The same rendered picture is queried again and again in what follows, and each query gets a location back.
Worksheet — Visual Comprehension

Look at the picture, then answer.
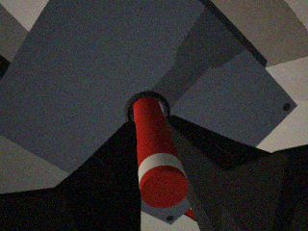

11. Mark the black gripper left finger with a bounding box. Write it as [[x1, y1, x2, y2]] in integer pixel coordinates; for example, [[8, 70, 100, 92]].
[[0, 120, 141, 231]]

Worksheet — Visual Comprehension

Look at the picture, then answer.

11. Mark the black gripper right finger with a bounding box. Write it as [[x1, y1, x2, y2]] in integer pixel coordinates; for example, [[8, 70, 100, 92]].
[[165, 115, 308, 231]]

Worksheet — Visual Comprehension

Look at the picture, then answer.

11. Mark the red cylindrical peg with white band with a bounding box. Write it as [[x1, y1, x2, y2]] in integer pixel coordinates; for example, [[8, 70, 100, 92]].
[[132, 96, 189, 208]]

